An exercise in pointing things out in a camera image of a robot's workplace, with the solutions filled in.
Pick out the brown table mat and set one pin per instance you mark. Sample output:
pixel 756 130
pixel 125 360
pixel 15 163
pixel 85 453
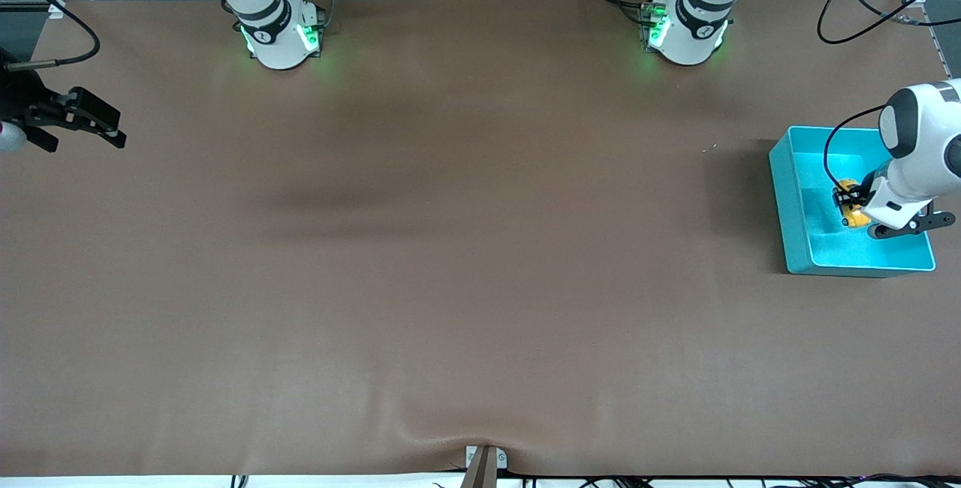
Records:
pixel 480 285

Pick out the grey metal clamp bracket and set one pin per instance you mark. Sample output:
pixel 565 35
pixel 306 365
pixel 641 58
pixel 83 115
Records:
pixel 484 465

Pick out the yellow beetle toy car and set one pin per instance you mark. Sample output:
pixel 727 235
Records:
pixel 857 218

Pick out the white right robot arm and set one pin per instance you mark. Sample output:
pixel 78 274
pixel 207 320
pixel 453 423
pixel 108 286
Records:
pixel 281 37

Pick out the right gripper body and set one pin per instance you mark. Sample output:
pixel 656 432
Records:
pixel 16 97

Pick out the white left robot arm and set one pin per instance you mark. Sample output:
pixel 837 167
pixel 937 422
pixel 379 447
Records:
pixel 687 30

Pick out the teal plastic bin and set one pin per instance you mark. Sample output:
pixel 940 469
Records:
pixel 818 248

